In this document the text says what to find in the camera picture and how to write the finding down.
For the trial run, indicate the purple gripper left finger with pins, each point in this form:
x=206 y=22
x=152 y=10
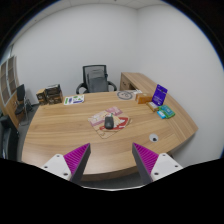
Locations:
x=71 y=165

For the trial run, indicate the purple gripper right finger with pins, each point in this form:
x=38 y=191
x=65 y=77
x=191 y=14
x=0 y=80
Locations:
x=153 y=166

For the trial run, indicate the black computer mouse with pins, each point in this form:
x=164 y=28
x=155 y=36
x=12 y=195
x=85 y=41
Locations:
x=109 y=122

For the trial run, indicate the blue small box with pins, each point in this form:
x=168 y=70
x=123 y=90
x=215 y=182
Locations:
x=161 y=114

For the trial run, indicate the green box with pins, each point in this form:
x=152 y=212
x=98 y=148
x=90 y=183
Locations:
x=167 y=111

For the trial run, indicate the yellow small box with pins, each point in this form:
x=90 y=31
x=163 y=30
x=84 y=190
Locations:
x=152 y=106

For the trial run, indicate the white sheet with stickers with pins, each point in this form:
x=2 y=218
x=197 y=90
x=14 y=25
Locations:
x=74 y=100

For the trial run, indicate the small orange box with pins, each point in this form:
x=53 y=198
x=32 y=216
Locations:
x=143 y=98

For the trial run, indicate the purple standing card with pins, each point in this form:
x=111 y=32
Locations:
x=159 y=95

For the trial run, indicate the dark cardboard box stack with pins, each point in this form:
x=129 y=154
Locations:
x=54 y=94

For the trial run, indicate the black chair at left edge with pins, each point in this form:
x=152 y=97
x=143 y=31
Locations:
x=9 y=137

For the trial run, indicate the black visitor chair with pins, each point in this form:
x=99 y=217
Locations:
x=23 y=105

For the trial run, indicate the wooden side cabinet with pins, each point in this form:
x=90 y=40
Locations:
x=132 y=81

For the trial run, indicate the grey mesh office chair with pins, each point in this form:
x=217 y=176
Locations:
x=95 y=79

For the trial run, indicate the wooden bookshelf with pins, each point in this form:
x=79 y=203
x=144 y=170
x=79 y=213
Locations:
x=8 y=85

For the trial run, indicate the desk cable grommet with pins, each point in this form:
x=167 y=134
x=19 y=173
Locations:
x=153 y=138

